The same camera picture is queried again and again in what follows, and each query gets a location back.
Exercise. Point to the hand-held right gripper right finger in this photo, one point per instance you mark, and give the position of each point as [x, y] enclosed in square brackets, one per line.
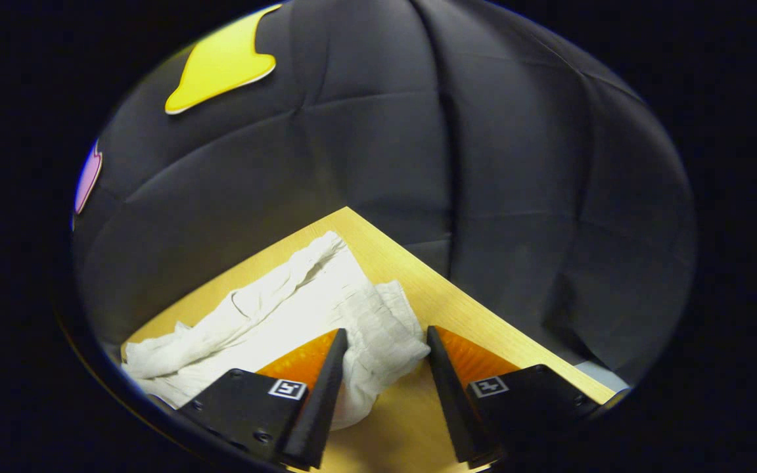
[451, 401]

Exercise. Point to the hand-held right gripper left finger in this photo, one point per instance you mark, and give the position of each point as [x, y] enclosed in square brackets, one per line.
[322, 407]

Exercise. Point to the white jeans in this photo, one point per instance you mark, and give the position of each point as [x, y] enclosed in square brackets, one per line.
[273, 315]

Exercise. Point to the black backdrop cloth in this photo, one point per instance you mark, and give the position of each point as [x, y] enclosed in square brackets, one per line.
[483, 164]

